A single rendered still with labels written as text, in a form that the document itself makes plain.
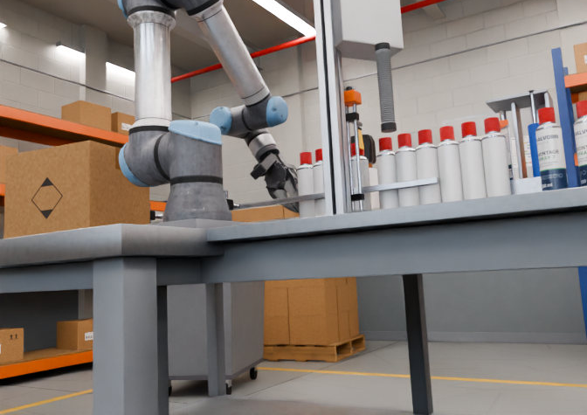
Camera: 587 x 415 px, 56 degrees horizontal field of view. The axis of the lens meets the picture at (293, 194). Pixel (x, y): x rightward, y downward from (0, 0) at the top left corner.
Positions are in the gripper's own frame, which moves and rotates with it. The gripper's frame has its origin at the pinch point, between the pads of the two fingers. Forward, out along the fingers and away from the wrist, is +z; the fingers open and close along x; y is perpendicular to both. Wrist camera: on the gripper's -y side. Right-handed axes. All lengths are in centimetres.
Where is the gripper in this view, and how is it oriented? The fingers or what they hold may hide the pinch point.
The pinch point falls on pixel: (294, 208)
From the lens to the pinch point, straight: 151.2
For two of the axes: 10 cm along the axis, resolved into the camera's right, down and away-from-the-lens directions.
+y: 5.2, 0.9, 8.5
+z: 4.7, 8.0, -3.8
